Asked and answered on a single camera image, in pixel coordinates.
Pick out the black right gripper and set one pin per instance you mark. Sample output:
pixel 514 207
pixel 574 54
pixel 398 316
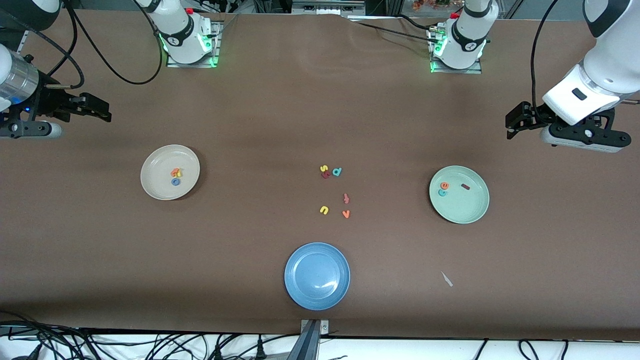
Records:
pixel 50 101

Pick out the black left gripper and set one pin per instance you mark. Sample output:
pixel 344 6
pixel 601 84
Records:
pixel 533 118

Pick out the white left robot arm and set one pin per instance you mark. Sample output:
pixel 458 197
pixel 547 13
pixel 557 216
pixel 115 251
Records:
pixel 600 75

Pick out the beige brown plate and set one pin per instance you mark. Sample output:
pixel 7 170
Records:
pixel 160 165

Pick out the pale green plate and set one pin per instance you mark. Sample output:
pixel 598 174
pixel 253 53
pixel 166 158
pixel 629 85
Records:
pixel 465 207

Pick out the orange background object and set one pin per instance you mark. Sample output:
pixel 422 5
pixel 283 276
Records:
pixel 430 4

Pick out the white tape scrap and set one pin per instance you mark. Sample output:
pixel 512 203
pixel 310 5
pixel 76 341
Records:
pixel 446 279

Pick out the brown table cover sheet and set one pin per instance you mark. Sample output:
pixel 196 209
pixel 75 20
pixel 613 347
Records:
pixel 320 100

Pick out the yellow foam letter n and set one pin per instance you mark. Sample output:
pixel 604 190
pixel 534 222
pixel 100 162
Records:
pixel 323 207

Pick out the grey metal box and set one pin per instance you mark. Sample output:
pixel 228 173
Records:
pixel 327 7

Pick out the blue plate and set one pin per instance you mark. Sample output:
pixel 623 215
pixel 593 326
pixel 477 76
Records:
pixel 317 276

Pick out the black power plug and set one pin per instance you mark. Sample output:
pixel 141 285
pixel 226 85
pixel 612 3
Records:
pixel 260 350
pixel 218 354

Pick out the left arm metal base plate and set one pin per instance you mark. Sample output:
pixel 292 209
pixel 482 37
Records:
pixel 457 71

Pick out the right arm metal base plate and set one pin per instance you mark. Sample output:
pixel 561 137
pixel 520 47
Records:
pixel 192 65

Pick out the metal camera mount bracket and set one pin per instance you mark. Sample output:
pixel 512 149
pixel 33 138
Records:
pixel 310 342

